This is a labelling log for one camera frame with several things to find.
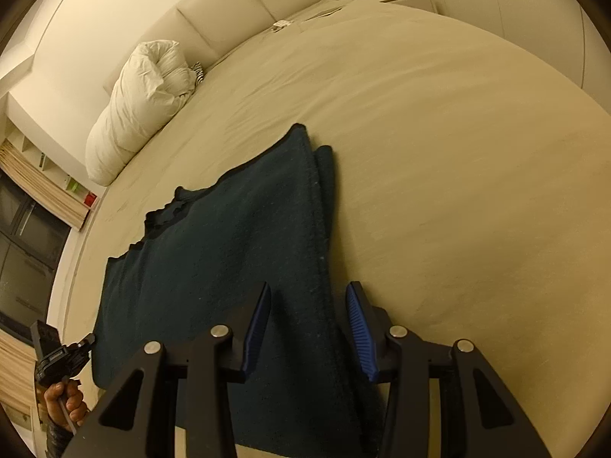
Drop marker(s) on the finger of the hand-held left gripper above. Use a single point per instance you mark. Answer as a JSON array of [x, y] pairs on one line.
[[83, 342]]

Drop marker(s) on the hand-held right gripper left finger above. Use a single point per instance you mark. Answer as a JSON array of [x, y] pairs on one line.
[[257, 329]]

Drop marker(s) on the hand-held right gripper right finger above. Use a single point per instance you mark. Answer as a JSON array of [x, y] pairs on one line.
[[359, 334]]

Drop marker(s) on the dark teal sweater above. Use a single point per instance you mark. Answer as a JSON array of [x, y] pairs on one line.
[[229, 229]]

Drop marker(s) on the person's left forearm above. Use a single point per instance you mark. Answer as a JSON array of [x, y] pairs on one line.
[[57, 439]]

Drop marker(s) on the person's left hand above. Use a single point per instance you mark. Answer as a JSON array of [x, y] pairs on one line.
[[67, 403]]

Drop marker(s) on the beige curtain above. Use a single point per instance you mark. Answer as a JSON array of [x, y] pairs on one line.
[[16, 372], [43, 186]]

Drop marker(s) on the dark window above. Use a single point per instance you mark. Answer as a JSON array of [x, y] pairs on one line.
[[28, 257]]

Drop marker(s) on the red box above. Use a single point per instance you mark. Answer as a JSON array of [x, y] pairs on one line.
[[90, 199]]

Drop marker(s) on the green box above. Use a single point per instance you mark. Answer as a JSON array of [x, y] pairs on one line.
[[75, 185]]

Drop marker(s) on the bed with beige sheet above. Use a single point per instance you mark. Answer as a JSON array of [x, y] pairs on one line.
[[429, 152]]

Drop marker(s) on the white rolled duvet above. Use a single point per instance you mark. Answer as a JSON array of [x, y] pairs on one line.
[[133, 114]]

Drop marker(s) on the striped pillow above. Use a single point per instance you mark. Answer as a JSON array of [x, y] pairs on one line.
[[198, 72]]

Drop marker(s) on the small white packet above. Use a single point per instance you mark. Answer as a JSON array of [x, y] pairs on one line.
[[281, 25]]

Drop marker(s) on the beige padded headboard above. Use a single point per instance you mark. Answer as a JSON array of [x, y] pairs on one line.
[[215, 9]]

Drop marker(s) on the white nightstand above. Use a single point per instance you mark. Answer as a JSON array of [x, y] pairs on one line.
[[410, 1]]

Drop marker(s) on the white wall shelf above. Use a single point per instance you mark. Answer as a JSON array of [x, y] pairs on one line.
[[47, 162]]

